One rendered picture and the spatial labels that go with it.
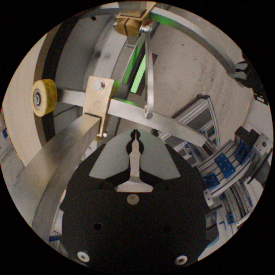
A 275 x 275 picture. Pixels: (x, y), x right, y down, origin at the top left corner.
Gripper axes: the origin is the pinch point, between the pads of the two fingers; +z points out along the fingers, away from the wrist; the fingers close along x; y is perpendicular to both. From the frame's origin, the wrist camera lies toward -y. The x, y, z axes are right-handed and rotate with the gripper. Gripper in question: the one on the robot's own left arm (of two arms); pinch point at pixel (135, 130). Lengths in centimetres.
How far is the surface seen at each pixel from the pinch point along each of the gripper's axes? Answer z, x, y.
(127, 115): 5.4, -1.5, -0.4
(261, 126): 39, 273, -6
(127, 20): 4.4, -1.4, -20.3
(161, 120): 5.5, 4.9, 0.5
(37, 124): 2.0, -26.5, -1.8
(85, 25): 15.9, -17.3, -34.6
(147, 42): 2.9, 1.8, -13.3
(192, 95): 91, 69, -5
